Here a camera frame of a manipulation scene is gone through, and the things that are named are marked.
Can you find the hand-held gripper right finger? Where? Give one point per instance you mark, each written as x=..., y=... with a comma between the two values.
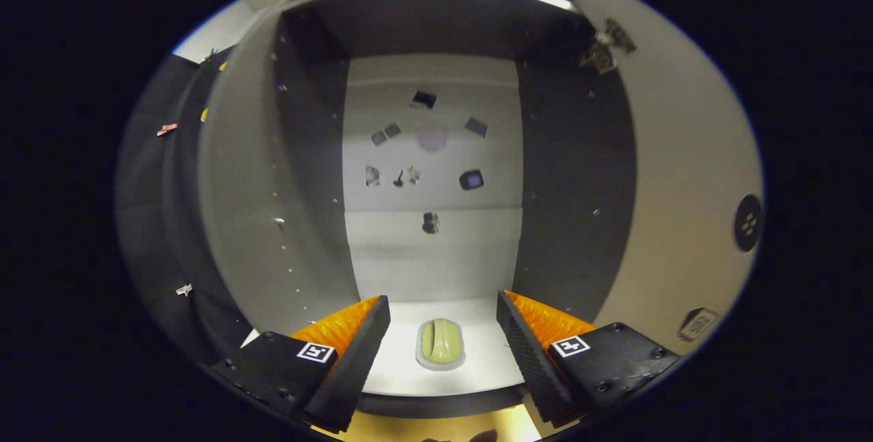
x=532, y=360

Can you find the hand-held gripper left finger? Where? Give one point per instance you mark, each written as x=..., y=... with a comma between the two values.
x=354, y=363

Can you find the green packet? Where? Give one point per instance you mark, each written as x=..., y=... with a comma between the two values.
x=440, y=343

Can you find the grey cabinet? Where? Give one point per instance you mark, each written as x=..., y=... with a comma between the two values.
x=436, y=258

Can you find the silver clip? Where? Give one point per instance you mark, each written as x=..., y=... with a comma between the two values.
x=183, y=290

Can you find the black backdrop cloth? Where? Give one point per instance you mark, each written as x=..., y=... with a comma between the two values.
x=150, y=210

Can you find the copper clip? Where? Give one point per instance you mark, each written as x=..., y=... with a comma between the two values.
x=166, y=130

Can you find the black clip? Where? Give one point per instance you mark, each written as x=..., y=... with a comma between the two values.
x=210, y=56

